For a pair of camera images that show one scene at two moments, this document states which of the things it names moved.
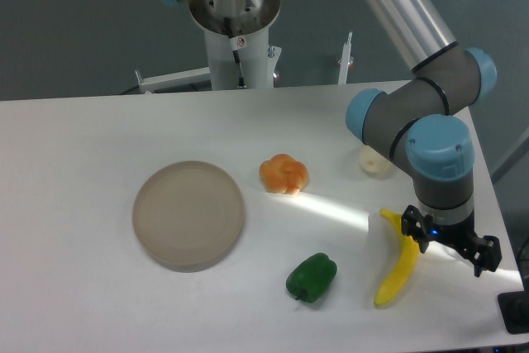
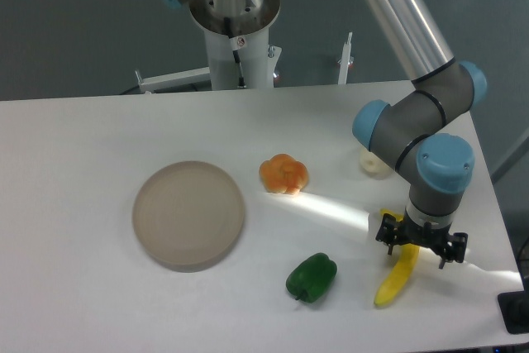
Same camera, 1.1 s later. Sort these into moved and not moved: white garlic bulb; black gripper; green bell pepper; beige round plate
Moved: black gripper
Not moved: beige round plate; white garlic bulb; green bell pepper
